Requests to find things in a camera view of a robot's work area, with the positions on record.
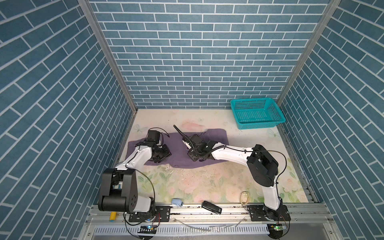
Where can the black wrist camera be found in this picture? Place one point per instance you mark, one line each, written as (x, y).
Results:
(153, 137)
(196, 141)

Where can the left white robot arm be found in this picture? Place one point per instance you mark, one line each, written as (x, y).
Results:
(119, 187)

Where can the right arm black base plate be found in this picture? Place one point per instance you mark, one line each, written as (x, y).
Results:
(260, 213)

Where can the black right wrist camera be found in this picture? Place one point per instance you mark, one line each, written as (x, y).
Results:
(196, 141)

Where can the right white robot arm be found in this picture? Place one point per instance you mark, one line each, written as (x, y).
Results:
(261, 164)

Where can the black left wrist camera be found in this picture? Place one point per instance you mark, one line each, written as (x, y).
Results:
(153, 137)

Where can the small light blue object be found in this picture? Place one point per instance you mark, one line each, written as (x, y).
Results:
(177, 202)

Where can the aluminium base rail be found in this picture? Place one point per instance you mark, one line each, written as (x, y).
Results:
(307, 213)

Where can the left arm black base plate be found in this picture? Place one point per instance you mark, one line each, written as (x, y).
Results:
(157, 214)

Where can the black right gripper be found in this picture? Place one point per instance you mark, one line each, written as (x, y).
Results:
(189, 153)

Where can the white slotted cable duct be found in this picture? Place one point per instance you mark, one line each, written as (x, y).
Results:
(182, 230)

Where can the yellow handled blue tool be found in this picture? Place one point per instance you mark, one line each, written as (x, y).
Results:
(113, 216)

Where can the black remote control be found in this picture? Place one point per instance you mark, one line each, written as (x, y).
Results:
(211, 207)

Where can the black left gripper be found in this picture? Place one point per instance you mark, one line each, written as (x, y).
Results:
(166, 153)

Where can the teal perforated plastic basket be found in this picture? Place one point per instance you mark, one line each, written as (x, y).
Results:
(256, 113)

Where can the purple trousers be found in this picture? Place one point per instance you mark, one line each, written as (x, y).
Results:
(179, 152)

